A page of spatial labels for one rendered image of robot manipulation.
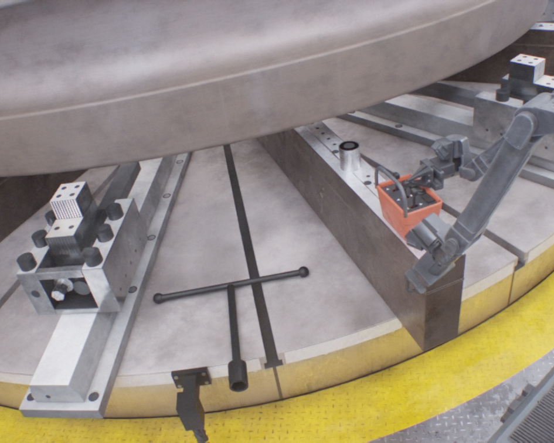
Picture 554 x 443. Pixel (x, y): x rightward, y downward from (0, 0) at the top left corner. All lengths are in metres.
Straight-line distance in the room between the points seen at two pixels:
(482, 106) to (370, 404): 1.46
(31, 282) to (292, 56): 1.27
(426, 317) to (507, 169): 0.79
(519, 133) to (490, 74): 2.76
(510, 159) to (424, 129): 1.98
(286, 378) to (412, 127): 1.64
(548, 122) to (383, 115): 2.25
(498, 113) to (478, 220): 1.49
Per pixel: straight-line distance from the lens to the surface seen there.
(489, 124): 2.72
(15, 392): 2.48
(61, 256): 2.12
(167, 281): 2.34
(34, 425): 2.50
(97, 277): 1.95
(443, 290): 1.74
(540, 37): 3.69
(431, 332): 1.85
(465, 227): 1.25
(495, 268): 2.24
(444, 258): 1.35
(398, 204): 1.71
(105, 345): 2.10
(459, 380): 2.24
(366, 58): 2.13
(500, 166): 1.12
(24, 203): 3.16
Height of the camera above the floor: 1.78
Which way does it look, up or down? 35 degrees down
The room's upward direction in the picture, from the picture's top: 11 degrees counter-clockwise
